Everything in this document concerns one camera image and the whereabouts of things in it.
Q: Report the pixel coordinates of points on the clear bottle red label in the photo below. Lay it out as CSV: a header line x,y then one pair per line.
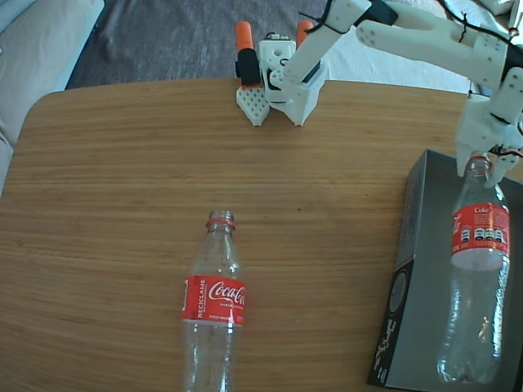
x,y
480,228
212,261

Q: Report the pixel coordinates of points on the grey cardboard box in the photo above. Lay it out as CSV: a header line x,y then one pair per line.
x,y
427,228

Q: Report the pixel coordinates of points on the white cushion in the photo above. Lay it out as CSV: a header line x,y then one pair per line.
x,y
388,69

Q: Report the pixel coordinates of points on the grey-blue blanket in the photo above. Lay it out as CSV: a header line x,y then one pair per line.
x,y
490,20

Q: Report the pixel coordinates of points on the orange and black clamp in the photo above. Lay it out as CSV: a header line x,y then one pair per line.
x,y
303,32
244,36

